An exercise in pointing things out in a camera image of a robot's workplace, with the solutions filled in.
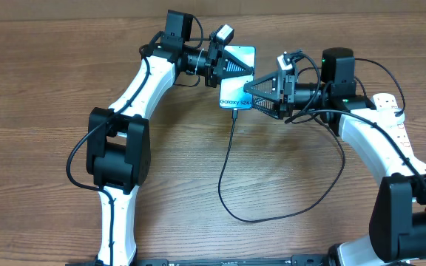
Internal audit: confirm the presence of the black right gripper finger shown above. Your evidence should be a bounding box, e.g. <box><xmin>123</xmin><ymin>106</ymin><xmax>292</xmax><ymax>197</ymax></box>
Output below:
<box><xmin>243</xmin><ymin>72</ymin><xmax>279</xmax><ymax>97</ymax></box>
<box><xmin>252</xmin><ymin>95</ymin><xmax>280</xmax><ymax>119</ymax></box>

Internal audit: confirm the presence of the blue Galaxy S24 smartphone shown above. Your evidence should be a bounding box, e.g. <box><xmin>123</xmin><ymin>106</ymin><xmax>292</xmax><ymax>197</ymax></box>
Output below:
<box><xmin>219</xmin><ymin>45</ymin><xmax>256</xmax><ymax>110</ymax></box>

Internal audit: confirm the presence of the black USB charging cable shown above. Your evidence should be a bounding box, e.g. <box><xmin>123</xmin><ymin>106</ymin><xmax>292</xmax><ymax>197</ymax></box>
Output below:
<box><xmin>217</xmin><ymin>58</ymin><xmax>407</xmax><ymax>224</ymax></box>

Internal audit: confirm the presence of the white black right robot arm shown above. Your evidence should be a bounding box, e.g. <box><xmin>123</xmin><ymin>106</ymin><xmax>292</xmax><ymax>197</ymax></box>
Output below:
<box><xmin>244</xmin><ymin>47</ymin><xmax>426</xmax><ymax>265</ymax></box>

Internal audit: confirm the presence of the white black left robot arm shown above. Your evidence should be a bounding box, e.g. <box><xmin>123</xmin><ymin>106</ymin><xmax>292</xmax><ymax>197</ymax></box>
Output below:
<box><xmin>86</xmin><ymin>10</ymin><xmax>256</xmax><ymax>265</ymax></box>

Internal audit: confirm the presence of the white charger plug adapter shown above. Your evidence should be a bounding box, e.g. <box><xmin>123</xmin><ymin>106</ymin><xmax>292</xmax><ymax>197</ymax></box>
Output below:
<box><xmin>378</xmin><ymin>108</ymin><xmax>405</xmax><ymax>126</ymax></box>

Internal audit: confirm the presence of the white power strip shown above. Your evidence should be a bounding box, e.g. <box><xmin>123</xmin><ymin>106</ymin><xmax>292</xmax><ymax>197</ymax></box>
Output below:
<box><xmin>371</xmin><ymin>93</ymin><xmax>413</xmax><ymax>157</ymax></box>

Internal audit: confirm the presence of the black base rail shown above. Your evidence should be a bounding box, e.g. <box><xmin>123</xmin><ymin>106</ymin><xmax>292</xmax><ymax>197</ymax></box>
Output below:
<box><xmin>64</xmin><ymin>253</ymin><xmax>332</xmax><ymax>266</ymax></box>

